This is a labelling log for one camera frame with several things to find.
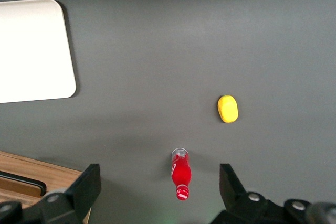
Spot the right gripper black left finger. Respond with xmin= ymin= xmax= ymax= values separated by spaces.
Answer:
xmin=25 ymin=163 xmax=102 ymax=224

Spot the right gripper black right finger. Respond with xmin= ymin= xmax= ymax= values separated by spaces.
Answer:
xmin=209 ymin=163 xmax=316 ymax=224

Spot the red coke bottle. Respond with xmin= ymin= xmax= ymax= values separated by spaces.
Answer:
xmin=171 ymin=147 xmax=192 ymax=201

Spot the beige rectangular tray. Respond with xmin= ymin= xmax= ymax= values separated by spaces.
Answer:
xmin=0 ymin=0 xmax=77 ymax=104

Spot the wooden drawer front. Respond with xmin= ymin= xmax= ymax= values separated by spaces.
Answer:
xmin=0 ymin=153 xmax=85 ymax=209

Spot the wooden two-drawer cabinet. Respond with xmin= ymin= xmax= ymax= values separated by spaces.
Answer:
xmin=0 ymin=151 xmax=92 ymax=224

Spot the yellow toy lemon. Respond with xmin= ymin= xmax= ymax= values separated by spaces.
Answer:
xmin=217 ymin=94 xmax=239 ymax=124

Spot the black metal drawer handle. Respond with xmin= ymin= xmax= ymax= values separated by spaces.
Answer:
xmin=0 ymin=170 xmax=47 ymax=198

